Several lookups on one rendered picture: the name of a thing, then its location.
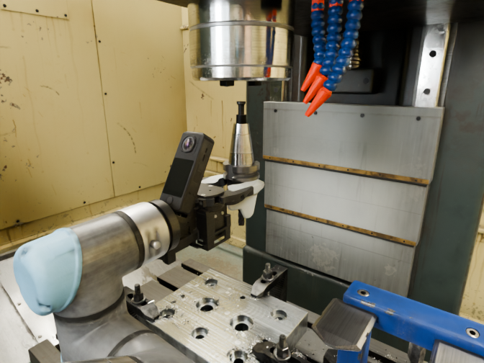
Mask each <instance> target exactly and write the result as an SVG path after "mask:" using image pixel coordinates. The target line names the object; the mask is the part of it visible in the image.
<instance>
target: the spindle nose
mask: <svg viewBox="0 0 484 363"><path fill-rule="evenodd" d="M187 8H188V25H189V58H190V68H191V69H192V79H193V80H194V81H289V80H290V79H291V69H292V66H293V49H294V32H293V30H294V29H295V0H187Z"/></svg>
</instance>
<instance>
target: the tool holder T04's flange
mask: <svg viewBox="0 0 484 363"><path fill-rule="evenodd" d="M259 167H260V163H259V162H258V161H254V164H252V165H249V166H233V165H230V164H229V163H228V160H227V161H224V162H223V170H224V171H225V172H224V173H223V178H224V179H232V182H252V181H255V180H257V179H259V172H258V170H259Z"/></svg>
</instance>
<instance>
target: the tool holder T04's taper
mask: <svg viewBox="0 0 484 363"><path fill-rule="evenodd" d="M228 163H229V164H230V165H233V166H249V165H252V164H254V155H253V148H252V143H251V134H250V128H249V123H248V122H247V123H245V124H238V123H236V122H234V123H233V132H232V138H231V143H230V153H229V159H228Z"/></svg>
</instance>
